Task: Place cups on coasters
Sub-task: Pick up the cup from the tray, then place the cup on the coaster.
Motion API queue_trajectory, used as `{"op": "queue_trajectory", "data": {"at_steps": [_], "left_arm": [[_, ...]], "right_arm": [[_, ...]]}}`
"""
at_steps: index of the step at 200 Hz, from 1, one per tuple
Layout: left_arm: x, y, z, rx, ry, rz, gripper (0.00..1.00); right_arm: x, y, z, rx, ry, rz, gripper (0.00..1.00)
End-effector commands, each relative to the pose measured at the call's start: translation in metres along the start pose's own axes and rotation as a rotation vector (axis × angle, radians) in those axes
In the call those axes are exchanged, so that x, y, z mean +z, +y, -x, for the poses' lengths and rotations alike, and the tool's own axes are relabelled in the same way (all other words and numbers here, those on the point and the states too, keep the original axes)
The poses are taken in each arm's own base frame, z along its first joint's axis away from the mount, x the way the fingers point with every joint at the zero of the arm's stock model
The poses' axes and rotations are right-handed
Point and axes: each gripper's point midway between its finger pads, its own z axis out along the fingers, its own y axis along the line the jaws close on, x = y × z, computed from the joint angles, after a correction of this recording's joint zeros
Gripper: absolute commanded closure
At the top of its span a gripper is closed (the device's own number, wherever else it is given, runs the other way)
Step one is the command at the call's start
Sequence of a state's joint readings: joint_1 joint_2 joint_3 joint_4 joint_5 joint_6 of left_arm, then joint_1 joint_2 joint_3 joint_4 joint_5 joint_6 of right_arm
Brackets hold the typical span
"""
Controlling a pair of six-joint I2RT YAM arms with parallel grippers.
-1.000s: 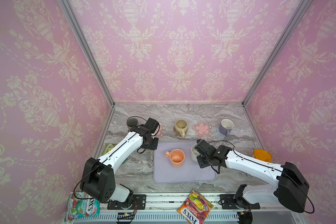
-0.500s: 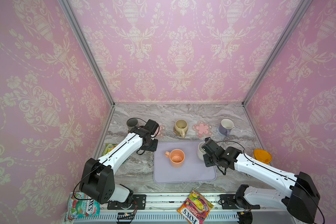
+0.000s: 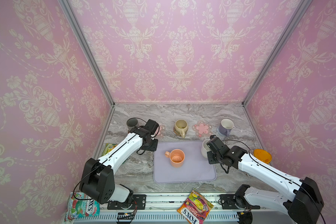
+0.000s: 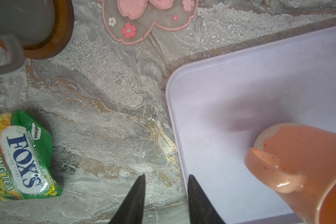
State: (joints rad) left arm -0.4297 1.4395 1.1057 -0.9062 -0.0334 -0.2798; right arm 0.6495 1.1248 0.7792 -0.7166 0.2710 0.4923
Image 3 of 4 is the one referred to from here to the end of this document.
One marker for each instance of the yellow green Fox's candy bag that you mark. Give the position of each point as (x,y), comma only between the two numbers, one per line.
(108,147)

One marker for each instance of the orange lidded jar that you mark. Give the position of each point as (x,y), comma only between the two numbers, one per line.
(262,155)

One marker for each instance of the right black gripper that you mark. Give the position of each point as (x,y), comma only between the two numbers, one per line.
(209,157)

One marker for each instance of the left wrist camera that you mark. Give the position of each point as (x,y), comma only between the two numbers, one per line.
(152,126)

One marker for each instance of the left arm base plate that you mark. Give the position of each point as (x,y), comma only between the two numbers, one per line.
(135,201)

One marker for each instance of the white speckled mug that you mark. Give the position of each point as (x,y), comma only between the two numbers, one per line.
(205,148)

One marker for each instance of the beige yellow mug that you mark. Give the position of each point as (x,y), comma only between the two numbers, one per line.
(181,128)

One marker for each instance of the right aluminium corner post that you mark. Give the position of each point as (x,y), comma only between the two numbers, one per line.
(287,32)

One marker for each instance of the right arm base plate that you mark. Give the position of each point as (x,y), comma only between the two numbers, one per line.
(230,202)

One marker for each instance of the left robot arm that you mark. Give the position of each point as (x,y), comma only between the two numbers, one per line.
(97,180)

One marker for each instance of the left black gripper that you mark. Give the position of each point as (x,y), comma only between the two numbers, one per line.
(154,147)

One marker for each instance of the lavender plastic tray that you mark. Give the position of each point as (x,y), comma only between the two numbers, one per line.
(195,167)

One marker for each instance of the peach pink mug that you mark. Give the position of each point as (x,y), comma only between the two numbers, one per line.
(176,157)

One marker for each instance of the lavender mug white inside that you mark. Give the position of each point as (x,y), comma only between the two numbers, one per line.
(225,127)

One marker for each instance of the left aluminium corner post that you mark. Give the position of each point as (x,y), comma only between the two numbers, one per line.
(79,34)

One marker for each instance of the red Fox's candy bag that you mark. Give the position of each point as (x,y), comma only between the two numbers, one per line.
(195,208)

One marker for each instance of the aluminium front rail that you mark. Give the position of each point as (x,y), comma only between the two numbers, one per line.
(161,208)

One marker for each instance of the grey green mug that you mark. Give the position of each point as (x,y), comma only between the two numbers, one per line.
(132,123)

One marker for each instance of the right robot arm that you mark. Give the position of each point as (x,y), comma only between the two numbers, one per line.
(300,199)

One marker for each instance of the pink flower coaster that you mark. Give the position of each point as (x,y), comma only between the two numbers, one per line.
(160,131)
(202,129)

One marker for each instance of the aluminium corner post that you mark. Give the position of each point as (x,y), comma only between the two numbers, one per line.
(287,32)
(79,34)

